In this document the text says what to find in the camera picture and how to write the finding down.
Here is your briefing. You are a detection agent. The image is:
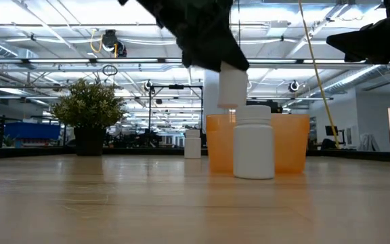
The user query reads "green artificial bushy plant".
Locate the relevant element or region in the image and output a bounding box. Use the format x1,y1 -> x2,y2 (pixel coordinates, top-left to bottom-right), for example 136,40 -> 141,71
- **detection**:
51,78 -> 128,129

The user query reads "small black monitor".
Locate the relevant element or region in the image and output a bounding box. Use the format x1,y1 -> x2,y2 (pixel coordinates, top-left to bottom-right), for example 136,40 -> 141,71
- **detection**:
324,125 -> 345,145

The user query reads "black table edge rail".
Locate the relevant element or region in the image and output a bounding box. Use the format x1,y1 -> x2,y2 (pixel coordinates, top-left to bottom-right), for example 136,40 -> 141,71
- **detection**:
0,146 -> 390,163

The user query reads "black hanging cable loop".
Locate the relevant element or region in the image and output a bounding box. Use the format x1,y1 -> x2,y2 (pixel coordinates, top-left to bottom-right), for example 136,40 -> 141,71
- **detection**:
102,64 -> 118,77

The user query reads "black plant pot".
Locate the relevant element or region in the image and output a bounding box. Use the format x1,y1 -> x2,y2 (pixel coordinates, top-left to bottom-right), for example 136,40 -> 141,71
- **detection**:
73,127 -> 107,157

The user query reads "orange translucent plastic basket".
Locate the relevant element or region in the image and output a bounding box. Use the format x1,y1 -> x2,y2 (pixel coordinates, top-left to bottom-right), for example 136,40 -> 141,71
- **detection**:
205,113 -> 310,174

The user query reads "yellow hanging cable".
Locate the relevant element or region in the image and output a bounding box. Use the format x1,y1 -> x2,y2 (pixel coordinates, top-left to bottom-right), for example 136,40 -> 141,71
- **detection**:
298,0 -> 341,149

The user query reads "black overhead light bar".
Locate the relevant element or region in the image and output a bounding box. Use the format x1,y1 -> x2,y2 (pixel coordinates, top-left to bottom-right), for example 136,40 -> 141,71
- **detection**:
0,58 -> 390,66

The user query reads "black metal frame rig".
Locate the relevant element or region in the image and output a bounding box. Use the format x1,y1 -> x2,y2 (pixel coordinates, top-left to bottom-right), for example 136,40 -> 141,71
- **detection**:
148,85 -> 204,135

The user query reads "white draped cloth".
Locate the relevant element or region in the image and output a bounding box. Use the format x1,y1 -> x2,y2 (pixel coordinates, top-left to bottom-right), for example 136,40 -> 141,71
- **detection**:
357,133 -> 381,152

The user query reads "white building column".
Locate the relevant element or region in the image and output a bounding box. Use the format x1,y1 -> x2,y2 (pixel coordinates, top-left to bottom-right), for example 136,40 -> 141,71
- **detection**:
203,69 -> 220,116

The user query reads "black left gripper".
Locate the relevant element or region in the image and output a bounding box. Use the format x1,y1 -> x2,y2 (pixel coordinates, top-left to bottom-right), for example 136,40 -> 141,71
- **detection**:
118,0 -> 250,73

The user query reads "white pill bottle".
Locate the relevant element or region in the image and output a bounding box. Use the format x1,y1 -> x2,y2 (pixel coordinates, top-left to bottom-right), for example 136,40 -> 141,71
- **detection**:
233,104 -> 276,180
217,62 -> 249,109
183,129 -> 202,159

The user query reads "blue storage bin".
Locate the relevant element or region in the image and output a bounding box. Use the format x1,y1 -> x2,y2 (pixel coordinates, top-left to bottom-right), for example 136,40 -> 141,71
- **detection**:
4,122 -> 62,140

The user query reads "large black monitor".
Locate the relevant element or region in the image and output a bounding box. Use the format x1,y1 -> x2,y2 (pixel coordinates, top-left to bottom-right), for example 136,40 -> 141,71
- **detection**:
247,100 -> 284,115

